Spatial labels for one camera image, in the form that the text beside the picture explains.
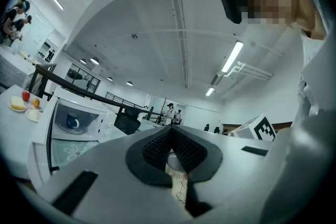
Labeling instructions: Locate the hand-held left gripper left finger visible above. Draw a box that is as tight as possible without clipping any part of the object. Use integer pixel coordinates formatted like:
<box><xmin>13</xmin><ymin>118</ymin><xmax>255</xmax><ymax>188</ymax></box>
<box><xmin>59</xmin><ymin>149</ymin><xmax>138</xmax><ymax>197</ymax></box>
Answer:
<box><xmin>34</xmin><ymin>125</ymin><xmax>195</xmax><ymax>224</ymax></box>

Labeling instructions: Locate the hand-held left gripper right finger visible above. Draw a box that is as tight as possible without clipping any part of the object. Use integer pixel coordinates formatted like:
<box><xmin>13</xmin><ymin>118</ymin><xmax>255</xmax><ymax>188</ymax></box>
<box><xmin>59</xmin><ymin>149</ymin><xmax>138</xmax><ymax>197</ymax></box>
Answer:
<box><xmin>171</xmin><ymin>125</ymin><xmax>273</xmax><ymax>224</ymax></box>

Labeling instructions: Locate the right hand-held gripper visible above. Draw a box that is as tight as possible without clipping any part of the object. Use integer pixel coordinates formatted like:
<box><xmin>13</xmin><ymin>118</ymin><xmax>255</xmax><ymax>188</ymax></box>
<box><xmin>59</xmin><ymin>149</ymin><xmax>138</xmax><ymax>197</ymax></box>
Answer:
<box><xmin>232</xmin><ymin>113</ymin><xmax>277</xmax><ymax>142</ymax></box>

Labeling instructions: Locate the white washing machine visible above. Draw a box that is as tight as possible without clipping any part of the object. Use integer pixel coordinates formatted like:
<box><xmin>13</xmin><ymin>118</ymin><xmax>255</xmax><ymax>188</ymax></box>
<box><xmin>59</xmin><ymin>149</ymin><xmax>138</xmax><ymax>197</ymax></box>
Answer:
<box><xmin>27</xmin><ymin>86</ymin><xmax>128</xmax><ymax>187</ymax></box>

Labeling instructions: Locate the black office chair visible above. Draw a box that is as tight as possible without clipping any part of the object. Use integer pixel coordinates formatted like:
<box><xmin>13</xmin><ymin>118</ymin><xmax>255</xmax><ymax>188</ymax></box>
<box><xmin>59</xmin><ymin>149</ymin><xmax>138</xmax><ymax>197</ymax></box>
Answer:
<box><xmin>114</xmin><ymin>107</ymin><xmax>142</xmax><ymax>136</ymax></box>

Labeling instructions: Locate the ceiling air vent unit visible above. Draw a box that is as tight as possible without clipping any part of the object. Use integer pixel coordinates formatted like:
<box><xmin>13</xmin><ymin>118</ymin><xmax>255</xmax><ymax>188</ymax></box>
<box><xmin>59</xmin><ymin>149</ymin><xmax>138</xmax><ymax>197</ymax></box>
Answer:
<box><xmin>209</xmin><ymin>72</ymin><xmax>224</xmax><ymax>87</ymax></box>

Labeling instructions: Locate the wooden coat rack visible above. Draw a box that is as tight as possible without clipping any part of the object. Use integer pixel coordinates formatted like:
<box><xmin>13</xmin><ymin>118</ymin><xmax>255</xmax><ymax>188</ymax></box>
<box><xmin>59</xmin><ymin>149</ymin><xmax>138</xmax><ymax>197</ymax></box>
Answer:
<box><xmin>157</xmin><ymin>98</ymin><xmax>169</xmax><ymax>124</ymax></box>

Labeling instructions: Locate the black railing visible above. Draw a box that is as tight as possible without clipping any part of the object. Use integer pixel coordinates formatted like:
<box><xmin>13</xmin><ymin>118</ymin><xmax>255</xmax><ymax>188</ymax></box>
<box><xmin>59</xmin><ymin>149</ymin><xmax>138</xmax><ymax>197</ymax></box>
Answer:
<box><xmin>27</xmin><ymin>63</ymin><xmax>163</xmax><ymax>124</ymax></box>

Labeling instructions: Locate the person's neck and chest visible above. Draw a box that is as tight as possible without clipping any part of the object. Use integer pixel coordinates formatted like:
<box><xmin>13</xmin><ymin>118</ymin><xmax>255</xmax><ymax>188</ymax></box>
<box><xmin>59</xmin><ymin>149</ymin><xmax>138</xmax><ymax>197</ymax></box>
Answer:
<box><xmin>290</xmin><ymin>0</ymin><xmax>328</xmax><ymax>40</ymax></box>

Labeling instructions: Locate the yellow cake slice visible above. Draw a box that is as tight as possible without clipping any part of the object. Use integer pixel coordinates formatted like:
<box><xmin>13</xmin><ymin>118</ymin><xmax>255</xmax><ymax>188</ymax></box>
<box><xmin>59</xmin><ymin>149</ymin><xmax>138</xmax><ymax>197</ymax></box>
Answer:
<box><xmin>10</xmin><ymin>96</ymin><xmax>26</xmax><ymax>110</ymax></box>

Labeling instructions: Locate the white cable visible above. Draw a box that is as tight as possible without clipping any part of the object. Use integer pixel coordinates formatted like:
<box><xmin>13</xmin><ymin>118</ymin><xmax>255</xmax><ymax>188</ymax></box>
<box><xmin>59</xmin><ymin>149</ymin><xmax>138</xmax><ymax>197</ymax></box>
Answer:
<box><xmin>175</xmin><ymin>173</ymin><xmax>188</xmax><ymax>204</ymax></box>

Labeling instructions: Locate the white ceiling pipe bracket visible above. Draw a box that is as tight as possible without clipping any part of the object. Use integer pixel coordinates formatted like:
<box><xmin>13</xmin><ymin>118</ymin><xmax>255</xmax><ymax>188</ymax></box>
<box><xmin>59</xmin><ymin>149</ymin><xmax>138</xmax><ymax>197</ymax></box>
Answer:
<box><xmin>224</xmin><ymin>60</ymin><xmax>274</xmax><ymax>81</ymax></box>

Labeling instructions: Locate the ceiling cable tray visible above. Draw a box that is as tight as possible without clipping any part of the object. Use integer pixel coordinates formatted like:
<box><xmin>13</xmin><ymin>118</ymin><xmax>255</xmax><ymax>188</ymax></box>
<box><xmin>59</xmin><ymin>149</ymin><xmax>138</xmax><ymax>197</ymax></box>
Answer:
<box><xmin>167</xmin><ymin>0</ymin><xmax>190</xmax><ymax>89</ymax></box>

